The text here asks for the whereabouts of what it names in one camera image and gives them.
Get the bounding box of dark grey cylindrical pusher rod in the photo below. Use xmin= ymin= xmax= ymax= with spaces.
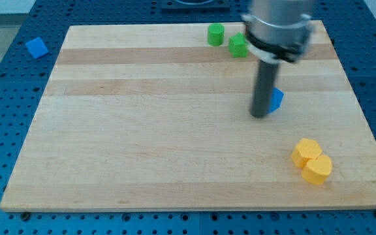
xmin=250 ymin=61 xmax=279 ymax=118

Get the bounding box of blue cube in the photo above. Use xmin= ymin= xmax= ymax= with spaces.
xmin=268 ymin=87 xmax=284 ymax=114

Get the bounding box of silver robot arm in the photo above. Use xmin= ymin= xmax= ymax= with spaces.
xmin=242 ymin=0 xmax=315 ymax=118

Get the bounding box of yellow hexagon block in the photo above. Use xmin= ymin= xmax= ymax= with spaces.
xmin=291 ymin=138 xmax=322 ymax=168

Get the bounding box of green house-shaped block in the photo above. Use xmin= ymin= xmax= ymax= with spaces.
xmin=228 ymin=33 xmax=247 ymax=58

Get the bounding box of green cylinder block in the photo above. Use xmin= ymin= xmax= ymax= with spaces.
xmin=207 ymin=23 xmax=225 ymax=46

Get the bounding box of yellow heart block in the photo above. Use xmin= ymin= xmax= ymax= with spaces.
xmin=301 ymin=155 xmax=333 ymax=185

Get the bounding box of wooden board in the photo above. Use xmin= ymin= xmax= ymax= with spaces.
xmin=0 ymin=21 xmax=376 ymax=213

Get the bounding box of blue block off board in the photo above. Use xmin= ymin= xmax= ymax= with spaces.
xmin=25 ymin=37 xmax=49 ymax=59

